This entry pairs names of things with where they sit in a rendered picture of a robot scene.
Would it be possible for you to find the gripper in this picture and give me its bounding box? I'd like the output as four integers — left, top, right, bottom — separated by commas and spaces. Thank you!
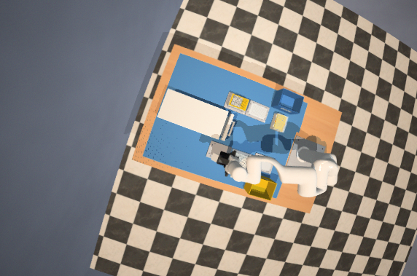
224, 150, 240, 177

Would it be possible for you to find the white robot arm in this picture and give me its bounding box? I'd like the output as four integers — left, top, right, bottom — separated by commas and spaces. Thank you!
211, 146, 338, 197

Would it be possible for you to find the blue rectangular mat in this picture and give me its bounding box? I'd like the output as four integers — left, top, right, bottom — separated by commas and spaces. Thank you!
143, 53, 308, 189

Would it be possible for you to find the blue bin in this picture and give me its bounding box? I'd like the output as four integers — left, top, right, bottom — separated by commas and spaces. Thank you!
271, 88, 304, 114

